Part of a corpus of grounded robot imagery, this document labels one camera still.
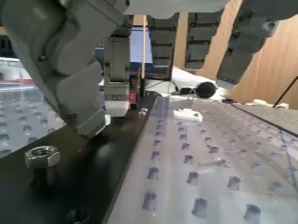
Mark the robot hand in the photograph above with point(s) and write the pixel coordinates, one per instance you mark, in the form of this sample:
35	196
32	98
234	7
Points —
66	60

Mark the large steel hex nut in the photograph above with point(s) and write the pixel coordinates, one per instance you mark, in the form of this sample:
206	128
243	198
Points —
41	156

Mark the thin stick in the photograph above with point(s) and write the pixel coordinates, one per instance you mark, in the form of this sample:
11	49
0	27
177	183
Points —
144	50

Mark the small white box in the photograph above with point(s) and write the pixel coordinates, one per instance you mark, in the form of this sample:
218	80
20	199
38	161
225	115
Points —
187	115

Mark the small black round object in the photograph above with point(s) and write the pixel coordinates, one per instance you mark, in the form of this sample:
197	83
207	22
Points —
206	89

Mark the black plate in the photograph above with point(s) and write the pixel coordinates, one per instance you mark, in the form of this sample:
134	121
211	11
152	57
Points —
88	176

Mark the clear box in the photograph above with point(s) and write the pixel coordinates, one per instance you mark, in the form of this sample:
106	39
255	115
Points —
266	156

